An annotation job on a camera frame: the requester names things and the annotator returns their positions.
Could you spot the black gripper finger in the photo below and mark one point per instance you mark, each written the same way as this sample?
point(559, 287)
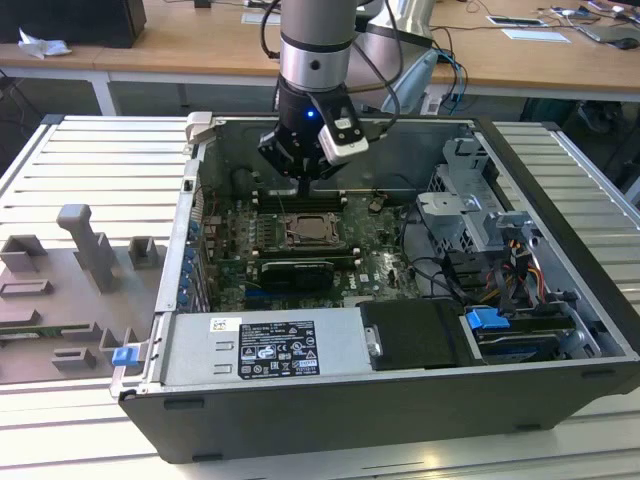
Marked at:
point(275, 150)
point(327, 170)

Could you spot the silver CPU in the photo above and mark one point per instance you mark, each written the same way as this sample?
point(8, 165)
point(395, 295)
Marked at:
point(315, 225)

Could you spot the black RAM slot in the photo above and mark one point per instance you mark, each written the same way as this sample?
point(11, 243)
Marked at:
point(325, 207)
point(358, 260)
point(356, 255)
point(325, 202)
point(325, 198)
point(305, 251)
point(305, 248)
point(325, 193)

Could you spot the CPU socket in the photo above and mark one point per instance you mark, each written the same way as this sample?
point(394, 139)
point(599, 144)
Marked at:
point(320, 247)

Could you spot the blue expansion slot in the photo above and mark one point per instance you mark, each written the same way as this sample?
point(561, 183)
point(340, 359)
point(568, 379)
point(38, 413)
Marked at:
point(261, 295)

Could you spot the round coin battery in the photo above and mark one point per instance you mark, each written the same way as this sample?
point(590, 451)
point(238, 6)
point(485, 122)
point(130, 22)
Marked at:
point(377, 202)

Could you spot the black graphics card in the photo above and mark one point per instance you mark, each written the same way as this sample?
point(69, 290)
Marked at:
point(295, 276)

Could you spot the wooden desk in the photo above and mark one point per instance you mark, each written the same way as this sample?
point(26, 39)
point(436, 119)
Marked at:
point(200, 45)

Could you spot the green motherboard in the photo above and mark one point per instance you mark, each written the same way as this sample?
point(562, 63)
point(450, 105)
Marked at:
point(385, 272)

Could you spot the white plug adapter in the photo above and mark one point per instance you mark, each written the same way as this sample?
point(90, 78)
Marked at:
point(431, 104)

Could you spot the silver drive cage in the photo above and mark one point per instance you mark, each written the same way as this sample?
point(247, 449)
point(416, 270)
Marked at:
point(460, 215)

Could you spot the small black object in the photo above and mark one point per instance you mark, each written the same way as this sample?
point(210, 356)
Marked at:
point(202, 4)

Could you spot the small white label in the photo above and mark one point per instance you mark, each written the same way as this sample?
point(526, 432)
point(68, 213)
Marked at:
point(226, 324)

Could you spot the black plastic shroud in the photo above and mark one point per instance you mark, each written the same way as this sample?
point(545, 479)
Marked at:
point(415, 335)

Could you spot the black rating label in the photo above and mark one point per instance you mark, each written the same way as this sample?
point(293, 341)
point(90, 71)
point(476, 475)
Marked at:
point(277, 350)

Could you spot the silver power supply unit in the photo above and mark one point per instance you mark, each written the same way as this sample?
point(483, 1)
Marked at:
point(200, 350)

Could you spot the hard disk in blue carrier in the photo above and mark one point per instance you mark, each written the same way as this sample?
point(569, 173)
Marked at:
point(482, 319)

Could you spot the dark bag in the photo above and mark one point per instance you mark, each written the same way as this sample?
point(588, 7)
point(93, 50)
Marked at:
point(550, 112)

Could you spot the black equipment box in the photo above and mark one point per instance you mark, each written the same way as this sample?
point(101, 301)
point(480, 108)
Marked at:
point(75, 20)

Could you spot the white paper sheet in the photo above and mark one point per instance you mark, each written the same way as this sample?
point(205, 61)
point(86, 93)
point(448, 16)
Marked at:
point(537, 35)

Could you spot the crumpled white paper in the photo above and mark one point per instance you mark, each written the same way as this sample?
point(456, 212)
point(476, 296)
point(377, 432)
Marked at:
point(42, 45)

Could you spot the black PC case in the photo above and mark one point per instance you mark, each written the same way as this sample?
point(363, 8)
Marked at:
point(350, 425)

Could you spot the grey parts rack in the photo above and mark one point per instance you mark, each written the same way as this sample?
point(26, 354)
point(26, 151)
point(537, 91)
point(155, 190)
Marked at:
point(75, 310)

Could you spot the blue plastic latch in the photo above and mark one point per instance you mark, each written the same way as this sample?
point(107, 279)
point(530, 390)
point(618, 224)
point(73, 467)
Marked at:
point(124, 357)

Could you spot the green RAM stick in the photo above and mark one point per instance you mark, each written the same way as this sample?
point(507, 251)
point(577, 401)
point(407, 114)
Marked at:
point(30, 331)

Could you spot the grey laptop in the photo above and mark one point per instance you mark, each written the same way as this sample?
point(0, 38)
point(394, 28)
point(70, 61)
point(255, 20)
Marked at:
point(607, 32)

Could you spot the black computer mouse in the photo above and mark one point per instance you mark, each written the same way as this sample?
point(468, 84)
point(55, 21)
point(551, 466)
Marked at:
point(625, 44)

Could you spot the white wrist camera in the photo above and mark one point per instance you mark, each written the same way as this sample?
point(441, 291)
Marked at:
point(345, 147)

